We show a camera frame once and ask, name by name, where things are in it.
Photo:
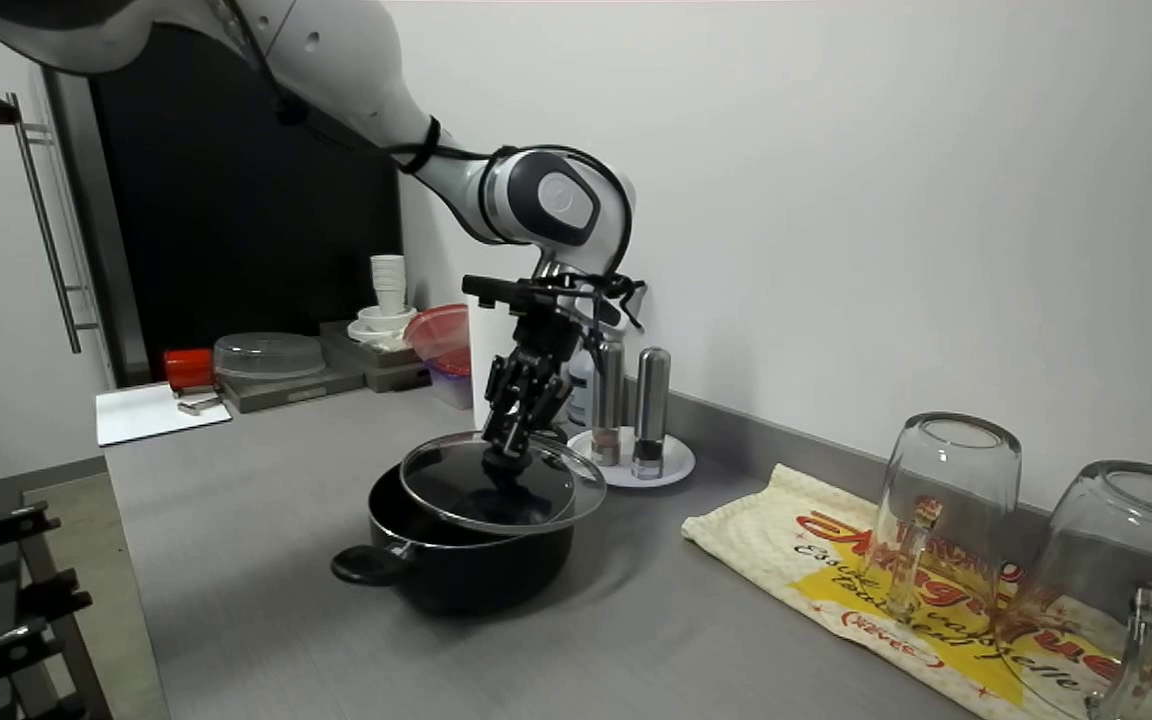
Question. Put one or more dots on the upturned drinking glass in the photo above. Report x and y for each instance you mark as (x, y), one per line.
(1129, 561)
(951, 512)

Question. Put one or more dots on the small white saucer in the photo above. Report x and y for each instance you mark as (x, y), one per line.
(669, 466)

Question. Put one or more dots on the steel pepper grinder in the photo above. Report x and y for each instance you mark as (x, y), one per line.
(609, 400)
(655, 412)

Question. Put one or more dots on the printed yellow dish towel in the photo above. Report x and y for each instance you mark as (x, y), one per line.
(868, 587)

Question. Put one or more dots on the tall black panel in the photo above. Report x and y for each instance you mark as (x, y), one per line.
(243, 214)

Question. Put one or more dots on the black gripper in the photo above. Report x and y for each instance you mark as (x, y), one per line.
(539, 358)

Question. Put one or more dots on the glass pot lid black knob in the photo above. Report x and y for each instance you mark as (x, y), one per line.
(470, 486)

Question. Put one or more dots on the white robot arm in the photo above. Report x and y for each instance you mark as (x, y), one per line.
(336, 63)

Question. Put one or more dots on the small red box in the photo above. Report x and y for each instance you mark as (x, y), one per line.
(188, 371)

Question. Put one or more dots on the metal ladder rail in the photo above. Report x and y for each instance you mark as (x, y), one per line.
(57, 227)

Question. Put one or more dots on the white paper cup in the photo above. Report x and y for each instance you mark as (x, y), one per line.
(390, 287)

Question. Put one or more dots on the white paper sheet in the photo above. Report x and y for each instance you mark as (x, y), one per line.
(158, 410)

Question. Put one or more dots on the black cooking pot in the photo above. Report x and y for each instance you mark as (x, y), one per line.
(470, 565)

